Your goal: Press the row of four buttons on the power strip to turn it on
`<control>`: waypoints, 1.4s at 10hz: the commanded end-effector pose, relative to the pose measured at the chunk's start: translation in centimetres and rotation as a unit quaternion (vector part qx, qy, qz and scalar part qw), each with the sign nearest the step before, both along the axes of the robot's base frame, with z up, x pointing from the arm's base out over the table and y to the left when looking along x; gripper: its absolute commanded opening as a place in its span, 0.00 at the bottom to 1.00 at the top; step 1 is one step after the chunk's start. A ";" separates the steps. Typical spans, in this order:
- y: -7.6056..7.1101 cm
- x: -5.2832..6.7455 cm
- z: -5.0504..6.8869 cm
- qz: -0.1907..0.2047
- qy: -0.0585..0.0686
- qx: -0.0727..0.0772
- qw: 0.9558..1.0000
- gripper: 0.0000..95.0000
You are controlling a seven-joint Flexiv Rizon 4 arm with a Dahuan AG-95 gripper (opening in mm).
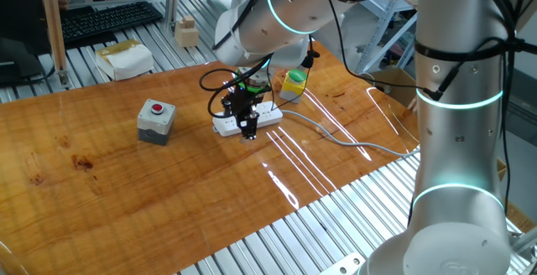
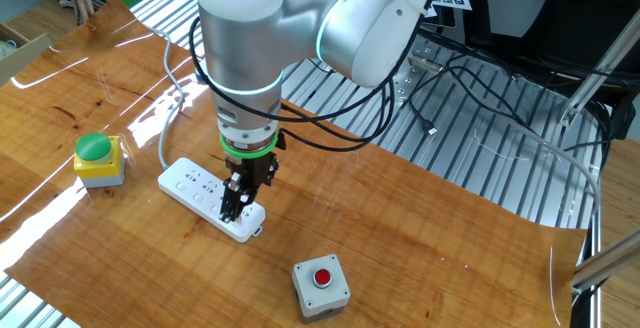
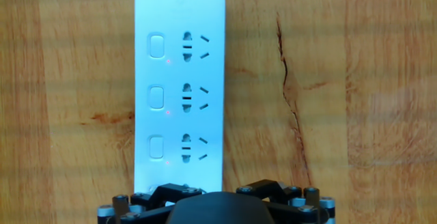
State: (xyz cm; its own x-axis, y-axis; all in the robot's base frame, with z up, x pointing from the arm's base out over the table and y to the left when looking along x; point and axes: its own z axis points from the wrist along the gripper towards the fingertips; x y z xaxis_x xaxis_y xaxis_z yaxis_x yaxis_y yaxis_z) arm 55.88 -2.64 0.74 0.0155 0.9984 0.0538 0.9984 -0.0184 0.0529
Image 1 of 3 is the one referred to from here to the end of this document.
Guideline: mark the wooden post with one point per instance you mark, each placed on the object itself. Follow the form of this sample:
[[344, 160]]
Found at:
[[52, 23]]

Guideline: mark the green button yellow box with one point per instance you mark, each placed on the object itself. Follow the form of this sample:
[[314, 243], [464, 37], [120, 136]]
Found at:
[[293, 89]]

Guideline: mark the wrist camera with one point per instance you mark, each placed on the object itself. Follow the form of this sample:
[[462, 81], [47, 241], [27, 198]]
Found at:
[[227, 105]]

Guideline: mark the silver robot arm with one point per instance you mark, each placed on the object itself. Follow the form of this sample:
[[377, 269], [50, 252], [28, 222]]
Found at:
[[457, 141]]

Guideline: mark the black computer monitor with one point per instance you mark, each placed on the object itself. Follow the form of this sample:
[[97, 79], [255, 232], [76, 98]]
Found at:
[[21, 15]]

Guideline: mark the black keyboard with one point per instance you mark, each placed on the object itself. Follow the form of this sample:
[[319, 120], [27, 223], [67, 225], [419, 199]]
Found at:
[[109, 19]]

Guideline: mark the red button grey box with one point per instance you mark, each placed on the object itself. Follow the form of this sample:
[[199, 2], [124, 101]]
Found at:
[[155, 122]]

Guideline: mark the white power strip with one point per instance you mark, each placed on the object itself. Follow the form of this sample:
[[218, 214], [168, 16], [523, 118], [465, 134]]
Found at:
[[268, 116]]

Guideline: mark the cardboard box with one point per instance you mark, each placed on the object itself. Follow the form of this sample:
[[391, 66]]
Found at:
[[394, 86]]

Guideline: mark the white metal shelf frame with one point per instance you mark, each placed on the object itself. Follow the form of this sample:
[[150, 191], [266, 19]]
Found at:
[[386, 27]]

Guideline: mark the metal bracket plate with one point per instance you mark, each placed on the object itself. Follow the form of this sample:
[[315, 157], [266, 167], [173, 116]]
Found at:
[[344, 266]]

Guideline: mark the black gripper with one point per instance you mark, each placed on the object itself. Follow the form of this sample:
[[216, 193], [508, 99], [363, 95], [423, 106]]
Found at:
[[245, 103]]

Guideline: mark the tissue box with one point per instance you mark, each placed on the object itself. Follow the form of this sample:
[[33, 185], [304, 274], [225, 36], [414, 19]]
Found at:
[[126, 61]]

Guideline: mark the wood grain table mat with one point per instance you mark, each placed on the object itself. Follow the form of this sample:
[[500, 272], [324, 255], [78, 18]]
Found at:
[[126, 191]]

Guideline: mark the wooden block puzzle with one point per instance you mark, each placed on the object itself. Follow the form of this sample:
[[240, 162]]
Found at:
[[186, 36]]

